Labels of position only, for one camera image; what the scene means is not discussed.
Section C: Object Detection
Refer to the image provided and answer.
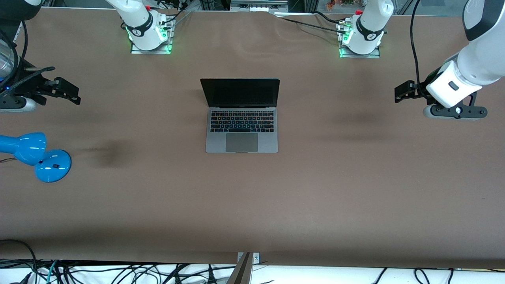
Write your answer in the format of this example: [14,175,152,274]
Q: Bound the grey laptop with black keyboard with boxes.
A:
[200,78,281,154]

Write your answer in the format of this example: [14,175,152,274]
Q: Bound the blue desk lamp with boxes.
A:
[0,132,72,183]

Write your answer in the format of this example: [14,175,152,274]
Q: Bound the grey power strip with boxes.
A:
[230,0,289,12]

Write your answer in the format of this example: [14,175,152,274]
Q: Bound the grey metal pole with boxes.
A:
[226,252,253,284]

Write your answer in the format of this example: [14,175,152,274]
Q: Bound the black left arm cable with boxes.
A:
[410,0,431,99]

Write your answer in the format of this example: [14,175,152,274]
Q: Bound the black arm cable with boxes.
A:
[19,20,29,60]
[410,0,431,99]

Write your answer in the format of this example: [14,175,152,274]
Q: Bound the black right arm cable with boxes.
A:
[19,20,29,60]

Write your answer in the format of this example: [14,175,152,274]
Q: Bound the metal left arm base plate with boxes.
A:
[339,20,382,59]

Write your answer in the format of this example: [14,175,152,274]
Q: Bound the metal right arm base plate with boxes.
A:
[130,15,173,55]

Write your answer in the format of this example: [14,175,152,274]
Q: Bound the thick black table cable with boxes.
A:
[314,11,340,25]

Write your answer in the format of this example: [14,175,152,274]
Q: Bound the thin black table cable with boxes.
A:
[281,17,347,34]

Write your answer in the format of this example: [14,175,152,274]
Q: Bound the black base connector cables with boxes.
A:
[158,0,194,25]

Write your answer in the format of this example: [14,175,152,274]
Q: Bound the black looped cable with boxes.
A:
[0,239,38,284]

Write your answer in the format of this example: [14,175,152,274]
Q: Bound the teal cable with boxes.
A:
[47,260,60,284]

